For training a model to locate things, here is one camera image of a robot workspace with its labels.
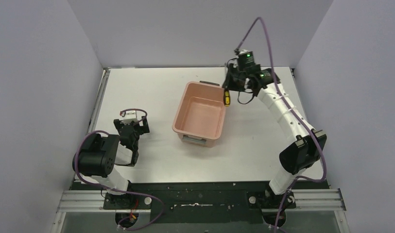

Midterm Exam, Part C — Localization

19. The black yellow handled screwdriver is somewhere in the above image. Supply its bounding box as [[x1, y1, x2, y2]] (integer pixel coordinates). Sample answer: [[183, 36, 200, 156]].
[[223, 89, 230, 107]]

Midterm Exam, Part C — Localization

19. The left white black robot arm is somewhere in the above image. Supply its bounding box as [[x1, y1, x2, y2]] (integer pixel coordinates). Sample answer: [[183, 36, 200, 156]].
[[78, 116, 150, 209]]

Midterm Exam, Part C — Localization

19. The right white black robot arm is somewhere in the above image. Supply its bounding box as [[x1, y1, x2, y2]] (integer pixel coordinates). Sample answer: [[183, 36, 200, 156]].
[[222, 64, 327, 209]]

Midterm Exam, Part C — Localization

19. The pink plastic bin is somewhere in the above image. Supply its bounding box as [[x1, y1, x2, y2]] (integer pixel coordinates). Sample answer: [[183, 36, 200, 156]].
[[172, 81, 226, 148]]

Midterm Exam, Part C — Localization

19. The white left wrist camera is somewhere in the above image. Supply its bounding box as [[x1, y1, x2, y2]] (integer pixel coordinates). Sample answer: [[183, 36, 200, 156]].
[[120, 110, 138, 124]]

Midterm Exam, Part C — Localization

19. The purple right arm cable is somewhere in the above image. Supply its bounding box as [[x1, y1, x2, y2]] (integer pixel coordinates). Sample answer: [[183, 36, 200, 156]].
[[235, 17, 327, 233]]

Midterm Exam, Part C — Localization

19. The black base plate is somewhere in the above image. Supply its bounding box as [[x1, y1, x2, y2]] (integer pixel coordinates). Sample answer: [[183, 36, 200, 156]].
[[75, 181, 329, 229]]

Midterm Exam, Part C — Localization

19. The aluminium front rail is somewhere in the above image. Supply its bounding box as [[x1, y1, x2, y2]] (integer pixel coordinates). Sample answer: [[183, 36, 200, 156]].
[[56, 189, 346, 213]]

